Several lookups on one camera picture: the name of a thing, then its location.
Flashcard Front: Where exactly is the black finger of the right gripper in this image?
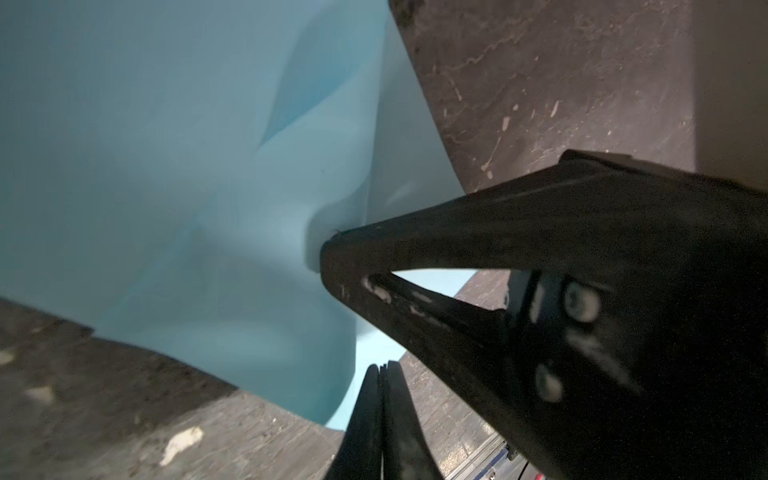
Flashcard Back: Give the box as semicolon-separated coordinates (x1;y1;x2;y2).
320;170;576;432

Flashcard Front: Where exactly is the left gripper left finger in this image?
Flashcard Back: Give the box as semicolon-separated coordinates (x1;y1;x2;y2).
325;364;383;480

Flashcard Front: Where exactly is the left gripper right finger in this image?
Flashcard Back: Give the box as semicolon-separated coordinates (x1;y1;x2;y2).
380;361;443;479

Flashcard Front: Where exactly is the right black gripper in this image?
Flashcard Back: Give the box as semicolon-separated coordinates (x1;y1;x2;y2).
510;150;767;479

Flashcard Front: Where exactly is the light blue paper sheet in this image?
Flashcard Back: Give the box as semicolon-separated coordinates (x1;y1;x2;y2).
1;1;463;430

